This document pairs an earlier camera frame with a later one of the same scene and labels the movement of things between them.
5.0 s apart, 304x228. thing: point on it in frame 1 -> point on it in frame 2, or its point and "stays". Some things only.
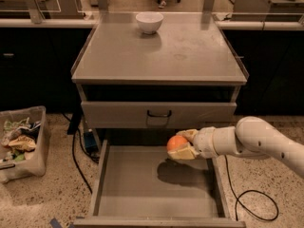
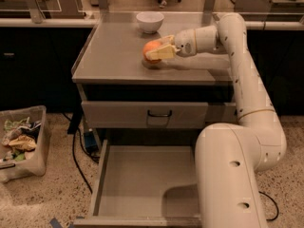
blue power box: (90, 142) stays
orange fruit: (175, 142) -> (148, 47)
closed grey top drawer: (159, 114) stays
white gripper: (204, 142) -> (185, 43)
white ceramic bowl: (149, 22) stays
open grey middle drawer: (143, 186) stays
